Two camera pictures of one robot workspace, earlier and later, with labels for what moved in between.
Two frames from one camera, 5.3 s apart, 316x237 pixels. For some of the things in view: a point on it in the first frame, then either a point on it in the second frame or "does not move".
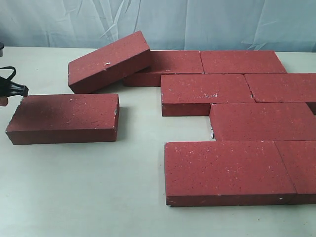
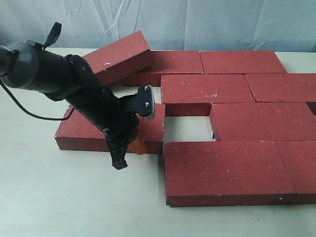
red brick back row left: [164, 62] does not move
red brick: [299, 158] does not move
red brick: [65, 118] → [78, 132]
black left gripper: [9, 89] → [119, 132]
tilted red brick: [122, 58] does not move
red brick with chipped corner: [191, 95] does not move
